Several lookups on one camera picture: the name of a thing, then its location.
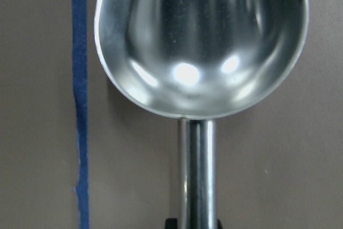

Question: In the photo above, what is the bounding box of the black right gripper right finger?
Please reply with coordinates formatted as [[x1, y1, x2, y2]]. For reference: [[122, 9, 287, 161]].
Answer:
[[215, 212, 223, 229]]

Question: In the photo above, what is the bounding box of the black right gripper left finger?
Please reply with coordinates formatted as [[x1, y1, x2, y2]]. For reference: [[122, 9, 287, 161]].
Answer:
[[164, 210, 180, 229]]

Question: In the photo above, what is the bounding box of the metal ice scoop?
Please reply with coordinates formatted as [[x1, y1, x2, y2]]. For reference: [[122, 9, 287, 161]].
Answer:
[[94, 0, 309, 228]]

